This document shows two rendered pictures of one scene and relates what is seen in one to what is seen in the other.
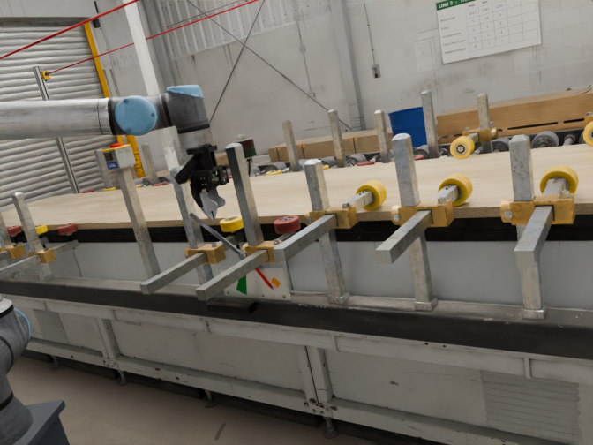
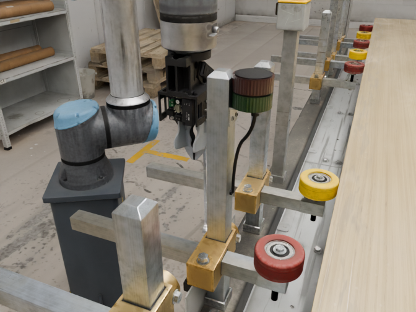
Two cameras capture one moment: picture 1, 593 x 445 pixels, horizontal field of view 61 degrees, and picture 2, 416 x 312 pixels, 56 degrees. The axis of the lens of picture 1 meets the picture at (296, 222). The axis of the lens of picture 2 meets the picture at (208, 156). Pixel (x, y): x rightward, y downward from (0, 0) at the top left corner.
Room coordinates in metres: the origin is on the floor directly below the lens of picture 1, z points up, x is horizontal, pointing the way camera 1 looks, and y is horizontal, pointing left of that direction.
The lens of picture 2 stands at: (1.29, -0.41, 1.33)
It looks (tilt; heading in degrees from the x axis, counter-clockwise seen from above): 28 degrees down; 77
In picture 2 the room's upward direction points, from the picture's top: straight up
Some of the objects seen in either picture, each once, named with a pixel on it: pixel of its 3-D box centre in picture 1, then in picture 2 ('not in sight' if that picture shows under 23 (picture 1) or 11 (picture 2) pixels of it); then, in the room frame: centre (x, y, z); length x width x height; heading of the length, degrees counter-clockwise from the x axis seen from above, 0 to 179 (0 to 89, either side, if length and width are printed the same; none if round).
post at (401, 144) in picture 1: (415, 232); not in sight; (1.15, -0.28, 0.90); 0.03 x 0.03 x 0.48; 54
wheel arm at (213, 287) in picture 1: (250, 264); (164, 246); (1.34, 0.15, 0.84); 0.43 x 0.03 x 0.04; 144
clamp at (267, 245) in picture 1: (264, 251); (216, 252); (1.43, 0.11, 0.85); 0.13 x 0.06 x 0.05; 54
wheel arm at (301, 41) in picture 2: not in sight; (327, 44); (2.54, 1.76, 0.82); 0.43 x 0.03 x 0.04; 144
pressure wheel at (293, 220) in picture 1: (289, 235); (277, 273); (1.51, 0.03, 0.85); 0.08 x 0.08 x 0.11
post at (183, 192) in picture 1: (195, 238); (257, 163); (1.59, 0.33, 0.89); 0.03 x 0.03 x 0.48; 54
